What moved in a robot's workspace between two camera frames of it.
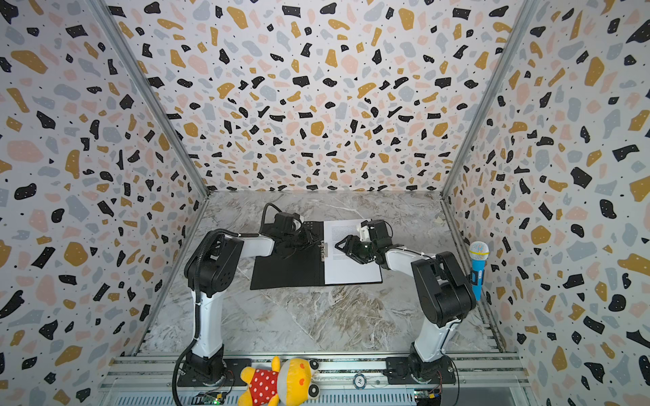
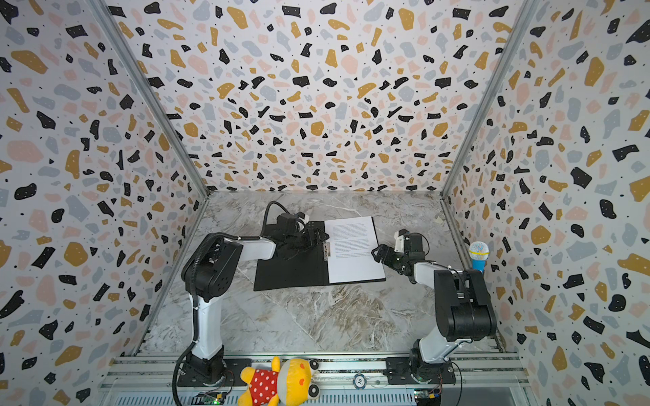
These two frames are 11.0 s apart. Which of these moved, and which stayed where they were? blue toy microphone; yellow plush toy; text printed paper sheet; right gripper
Moved: right gripper
Stayed: yellow plush toy; text printed paper sheet; blue toy microphone
